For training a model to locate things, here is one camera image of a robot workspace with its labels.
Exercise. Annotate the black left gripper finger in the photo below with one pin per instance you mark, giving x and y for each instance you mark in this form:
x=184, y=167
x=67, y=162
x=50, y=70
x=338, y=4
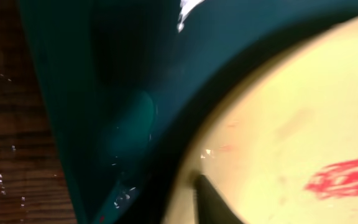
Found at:
x=210, y=207

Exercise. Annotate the teal plastic tray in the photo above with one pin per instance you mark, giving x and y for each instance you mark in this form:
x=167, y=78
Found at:
x=127, y=83

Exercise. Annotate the yellow plate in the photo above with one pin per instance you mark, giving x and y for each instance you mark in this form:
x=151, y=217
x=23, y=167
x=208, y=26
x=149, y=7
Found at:
x=283, y=145

